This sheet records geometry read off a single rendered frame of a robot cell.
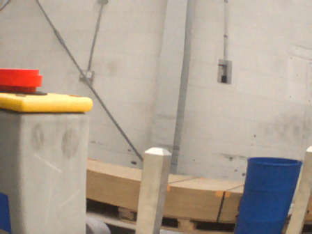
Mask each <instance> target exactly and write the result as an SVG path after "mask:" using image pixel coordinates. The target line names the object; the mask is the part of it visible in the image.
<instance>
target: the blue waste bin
mask: <svg viewBox="0 0 312 234"><path fill-rule="evenodd" d="M300 160H302V159H300ZM300 160H296V159H288V158H278V157H250V158H248V160H247V172H246V178H245V181H244V187H243V188H244V189H243V193H242V200H241V205H240V211H239V215H238V218H237V223H236V228H235V233H234V234H281V232H282V230H283V226H284V224H285V222H286V218H287V216H288V212H289V209H290V206H291V203H292V200H293V197H294V194H295V189H296V186H297V189H298V187H299V182H300V180H301V175H302V174H301V175H300V177H299V173H300V169H301V166H302V165H304V160H302V162H301V161H300ZM298 179H299V180H298Z"/></svg>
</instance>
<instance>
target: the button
mask: <svg viewBox="0 0 312 234"><path fill-rule="evenodd" d="M39 72H40V71H39V70H36V69H35V70H32V69H29V70H28V69H21V68H20V69H17V68H15V69H13V68H11V69H10V68H0V90H2V91H13V92H14V91H17V92H29V93H32V92H36V89H37V87H40V86H42V77H43V75H39Z"/></svg>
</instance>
